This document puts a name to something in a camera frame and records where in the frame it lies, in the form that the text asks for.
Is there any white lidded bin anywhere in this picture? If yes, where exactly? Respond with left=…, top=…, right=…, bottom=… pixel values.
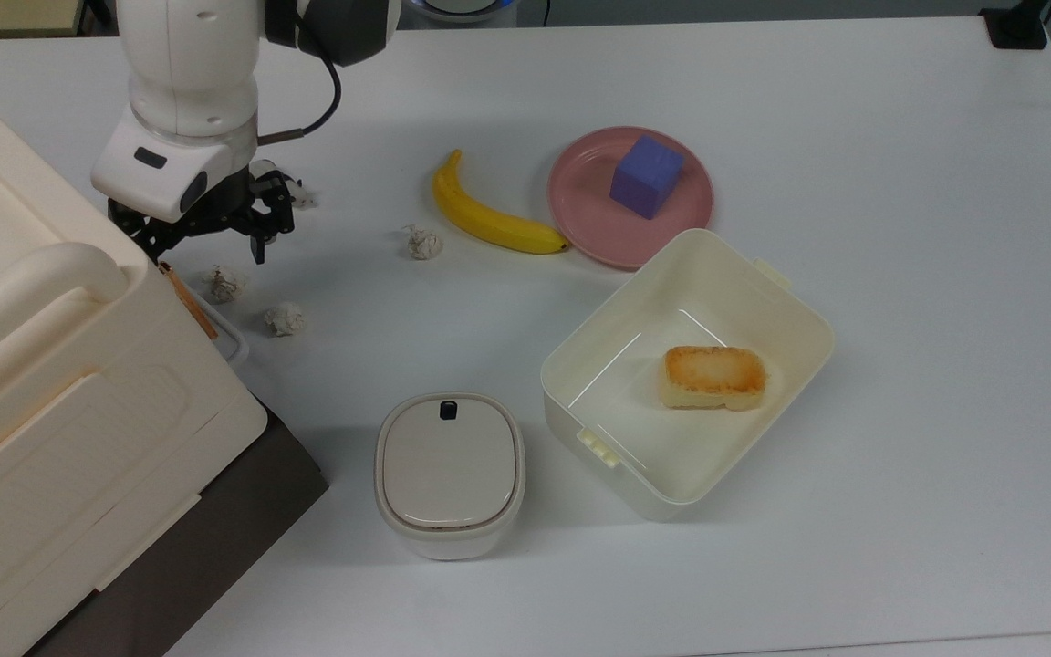
left=373, top=391, right=527, bottom=562

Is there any cream cabinet carry handle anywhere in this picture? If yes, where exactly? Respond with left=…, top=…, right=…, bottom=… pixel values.
left=0, top=242, right=130, bottom=384

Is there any cream plastic drawer cabinet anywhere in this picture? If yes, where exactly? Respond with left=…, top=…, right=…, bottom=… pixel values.
left=0, top=68, right=269, bottom=657

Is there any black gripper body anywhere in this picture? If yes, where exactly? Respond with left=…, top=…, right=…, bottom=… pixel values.
left=108, top=166, right=297, bottom=262

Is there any pink plate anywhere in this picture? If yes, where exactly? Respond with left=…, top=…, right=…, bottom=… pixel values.
left=547, top=126, right=716, bottom=272

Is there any cream open plastic box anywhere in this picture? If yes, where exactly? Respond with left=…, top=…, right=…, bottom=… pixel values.
left=539, top=227, right=837, bottom=523

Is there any toy panda figure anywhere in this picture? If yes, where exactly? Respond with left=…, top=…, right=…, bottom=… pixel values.
left=252, top=159, right=317, bottom=211

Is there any crumpled white paper ball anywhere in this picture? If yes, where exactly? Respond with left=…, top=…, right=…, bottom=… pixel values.
left=205, top=264, right=251, bottom=305
left=263, top=305, right=310, bottom=338
left=401, top=224, right=443, bottom=262

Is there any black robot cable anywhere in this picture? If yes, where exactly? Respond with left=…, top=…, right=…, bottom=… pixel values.
left=256, top=36, right=344, bottom=144

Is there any toasted bread piece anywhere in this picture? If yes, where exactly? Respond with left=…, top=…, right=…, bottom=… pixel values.
left=659, top=344, right=768, bottom=412

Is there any yellow wooden desk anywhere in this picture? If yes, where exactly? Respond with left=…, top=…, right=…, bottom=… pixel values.
left=0, top=0, right=88, bottom=40

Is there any dark grey base board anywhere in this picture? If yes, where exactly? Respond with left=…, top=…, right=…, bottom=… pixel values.
left=26, top=400, right=329, bottom=657

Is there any black table clamp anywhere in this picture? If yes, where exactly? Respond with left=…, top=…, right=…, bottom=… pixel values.
left=979, top=0, right=1051, bottom=51

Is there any yellow banana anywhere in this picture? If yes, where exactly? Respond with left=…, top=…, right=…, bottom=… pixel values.
left=432, top=149, right=572, bottom=256

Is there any purple cube block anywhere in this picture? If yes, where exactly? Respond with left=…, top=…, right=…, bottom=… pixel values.
left=609, top=134, right=686, bottom=221

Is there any translucent white drawer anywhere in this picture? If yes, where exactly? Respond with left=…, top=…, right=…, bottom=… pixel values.
left=153, top=257, right=250, bottom=368

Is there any brown wooden stick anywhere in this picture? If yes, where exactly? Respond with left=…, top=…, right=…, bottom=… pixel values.
left=158, top=262, right=220, bottom=341

